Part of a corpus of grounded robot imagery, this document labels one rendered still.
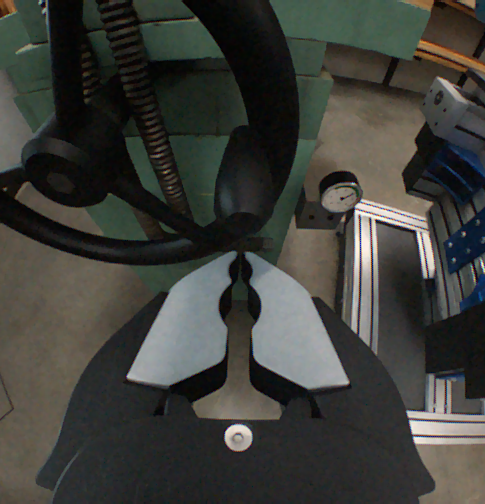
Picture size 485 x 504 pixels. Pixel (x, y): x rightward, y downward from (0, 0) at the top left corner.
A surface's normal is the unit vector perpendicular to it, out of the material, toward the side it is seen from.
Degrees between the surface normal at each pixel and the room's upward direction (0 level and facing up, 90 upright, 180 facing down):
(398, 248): 0
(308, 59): 90
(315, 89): 90
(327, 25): 90
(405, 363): 0
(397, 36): 90
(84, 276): 0
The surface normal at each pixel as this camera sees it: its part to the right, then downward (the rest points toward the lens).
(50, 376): 0.04, -0.51
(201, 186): -0.02, 0.86
